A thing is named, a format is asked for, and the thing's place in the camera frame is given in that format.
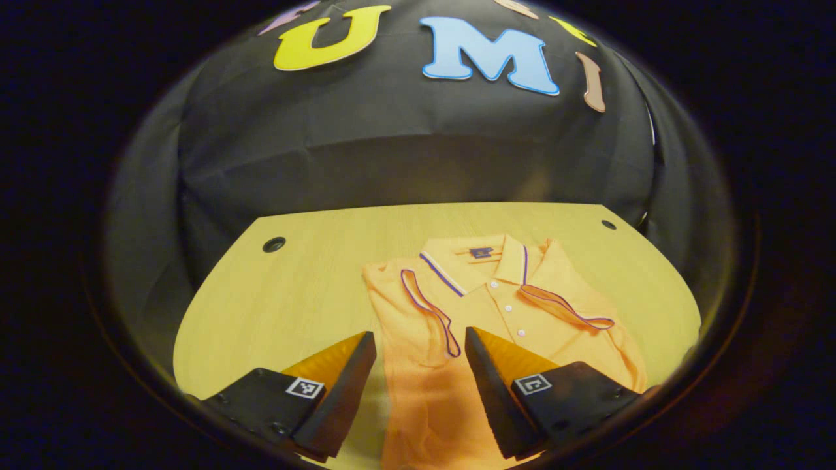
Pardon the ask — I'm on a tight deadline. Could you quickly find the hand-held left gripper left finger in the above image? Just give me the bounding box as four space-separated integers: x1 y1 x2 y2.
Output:
186 331 378 461

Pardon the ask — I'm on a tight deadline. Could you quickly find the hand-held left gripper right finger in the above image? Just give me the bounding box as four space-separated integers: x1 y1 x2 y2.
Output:
464 326 660 461

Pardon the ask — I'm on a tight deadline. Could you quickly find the orange T-shirt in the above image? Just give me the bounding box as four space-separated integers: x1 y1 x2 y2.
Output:
362 234 649 470

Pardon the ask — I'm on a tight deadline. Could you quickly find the black backdrop cloth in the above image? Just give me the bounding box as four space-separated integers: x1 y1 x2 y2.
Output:
104 0 735 307

